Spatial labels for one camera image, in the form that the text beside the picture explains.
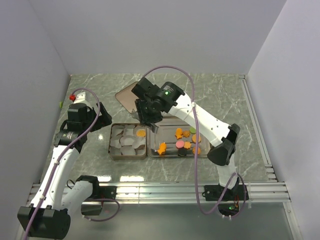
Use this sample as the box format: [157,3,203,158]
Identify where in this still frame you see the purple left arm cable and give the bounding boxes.
[22,87,121,240]

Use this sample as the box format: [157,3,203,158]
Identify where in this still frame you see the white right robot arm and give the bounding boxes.
[131,77,240,200]

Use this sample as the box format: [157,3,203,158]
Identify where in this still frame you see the round tan sandwich cookie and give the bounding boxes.
[191,134,202,144]

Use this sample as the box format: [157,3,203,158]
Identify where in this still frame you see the rose gold cookie tin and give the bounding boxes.
[108,122,147,162]

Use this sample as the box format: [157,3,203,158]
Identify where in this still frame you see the black sandwich cookie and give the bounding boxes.
[177,147,188,157]

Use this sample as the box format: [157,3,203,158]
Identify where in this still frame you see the white paper cup liners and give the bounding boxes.
[110,124,147,156]

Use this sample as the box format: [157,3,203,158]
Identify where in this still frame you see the chocolate chip cookie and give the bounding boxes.
[192,147,201,155]

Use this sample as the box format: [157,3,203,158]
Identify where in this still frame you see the green macaron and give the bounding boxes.
[189,127,196,134]

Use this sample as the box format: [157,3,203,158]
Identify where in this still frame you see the pink macaron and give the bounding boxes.
[175,140,185,149]

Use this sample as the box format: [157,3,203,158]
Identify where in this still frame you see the rose gold tin lid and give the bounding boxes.
[115,81,138,114]

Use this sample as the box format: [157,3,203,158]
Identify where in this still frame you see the stainless steel tray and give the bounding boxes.
[146,116,196,158]

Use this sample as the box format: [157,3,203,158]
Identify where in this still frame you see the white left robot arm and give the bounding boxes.
[17,100,112,240]

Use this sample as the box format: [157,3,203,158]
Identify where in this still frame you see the aluminium side rail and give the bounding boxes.
[238,74,278,183]

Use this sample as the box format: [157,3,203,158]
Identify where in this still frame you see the metal tongs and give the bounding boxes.
[131,109,160,133]

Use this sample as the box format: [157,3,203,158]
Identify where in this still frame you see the round sandwich cookie green top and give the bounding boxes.
[136,129,146,138]

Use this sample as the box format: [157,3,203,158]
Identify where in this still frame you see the orange fish cookie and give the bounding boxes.
[157,142,167,156]
[175,128,183,140]

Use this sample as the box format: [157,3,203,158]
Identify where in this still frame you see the aluminium front rail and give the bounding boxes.
[26,180,292,205]

